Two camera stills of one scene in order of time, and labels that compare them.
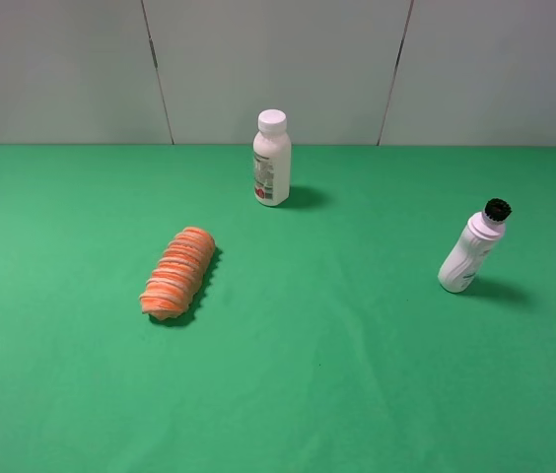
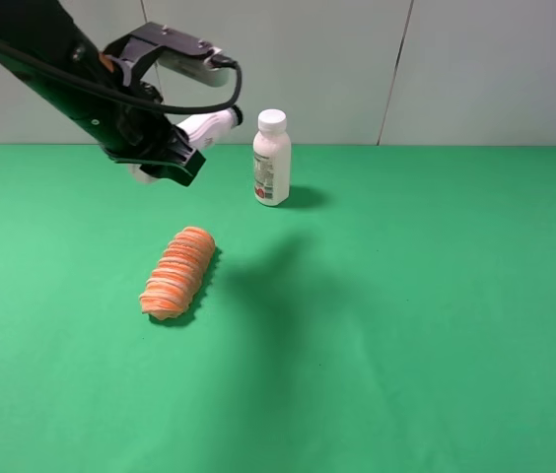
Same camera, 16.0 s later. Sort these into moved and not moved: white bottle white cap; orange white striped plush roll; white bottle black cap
Moved: white bottle black cap
Not moved: white bottle white cap; orange white striped plush roll
